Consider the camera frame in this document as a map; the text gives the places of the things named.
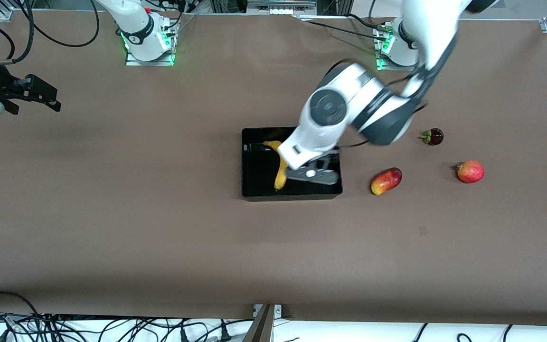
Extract yellow banana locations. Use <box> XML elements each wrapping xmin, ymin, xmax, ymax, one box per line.
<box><xmin>263</xmin><ymin>140</ymin><xmax>289</xmax><ymax>192</ymax></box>

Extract black arched floor cable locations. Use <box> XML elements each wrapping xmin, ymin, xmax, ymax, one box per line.
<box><xmin>0</xmin><ymin>291</ymin><xmax>41</xmax><ymax>318</ymax></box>

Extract small metal table bracket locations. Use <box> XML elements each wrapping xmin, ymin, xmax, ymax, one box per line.
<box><xmin>253</xmin><ymin>304</ymin><xmax>283</xmax><ymax>318</ymax></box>

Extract red yellow mango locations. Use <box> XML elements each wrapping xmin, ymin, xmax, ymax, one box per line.
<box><xmin>370</xmin><ymin>167</ymin><xmax>403</xmax><ymax>196</ymax></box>

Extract red apple at right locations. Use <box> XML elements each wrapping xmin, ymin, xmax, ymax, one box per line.
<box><xmin>455</xmin><ymin>160</ymin><xmax>485</xmax><ymax>184</ymax></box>

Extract long black table cable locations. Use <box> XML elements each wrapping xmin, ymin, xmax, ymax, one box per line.
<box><xmin>308</xmin><ymin>20</ymin><xmax>388</xmax><ymax>42</ymax></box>

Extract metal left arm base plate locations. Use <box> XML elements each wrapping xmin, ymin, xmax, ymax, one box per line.
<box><xmin>376</xmin><ymin>24</ymin><xmax>427</xmax><ymax>72</ymax></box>

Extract short black table cable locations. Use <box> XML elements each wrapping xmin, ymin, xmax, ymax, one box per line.
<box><xmin>345</xmin><ymin>13</ymin><xmax>381</xmax><ymax>29</ymax></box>

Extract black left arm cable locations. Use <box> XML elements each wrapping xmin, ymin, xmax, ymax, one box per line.
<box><xmin>338</xmin><ymin>71</ymin><xmax>428</xmax><ymax>149</ymax></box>

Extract thin black looping cable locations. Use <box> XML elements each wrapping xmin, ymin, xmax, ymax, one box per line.
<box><xmin>30</xmin><ymin>0</ymin><xmax>100</xmax><ymax>48</ymax></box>

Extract grey metal beam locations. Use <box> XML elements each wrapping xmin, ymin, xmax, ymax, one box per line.
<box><xmin>242</xmin><ymin>304</ymin><xmax>275</xmax><ymax>342</ymax></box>

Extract brown table cover sheet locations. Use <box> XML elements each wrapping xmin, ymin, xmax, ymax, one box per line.
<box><xmin>0</xmin><ymin>10</ymin><xmax>547</xmax><ymax>328</ymax></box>

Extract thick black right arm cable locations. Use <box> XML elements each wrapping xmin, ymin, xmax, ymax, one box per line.
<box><xmin>0</xmin><ymin>0</ymin><xmax>35</xmax><ymax>66</ymax></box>

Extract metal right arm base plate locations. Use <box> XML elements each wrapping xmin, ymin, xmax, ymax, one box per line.
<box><xmin>125</xmin><ymin>19</ymin><xmax>176</xmax><ymax>67</ymax></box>

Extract dark purple mangosteen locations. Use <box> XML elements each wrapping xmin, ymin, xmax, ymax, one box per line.
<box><xmin>419</xmin><ymin>128</ymin><xmax>444</xmax><ymax>146</ymax></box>

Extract white power strip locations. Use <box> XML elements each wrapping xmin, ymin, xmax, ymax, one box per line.
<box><xmin>246</xmin><ymin>0</ymin><xmax>318</xmax><ymax>15</ymax></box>

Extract black rectangular plastic box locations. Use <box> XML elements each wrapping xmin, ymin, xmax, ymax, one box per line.
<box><xmin>241</xmin><ymin>126</ymin><xmax>343</xmax><ymax>202</ymax></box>

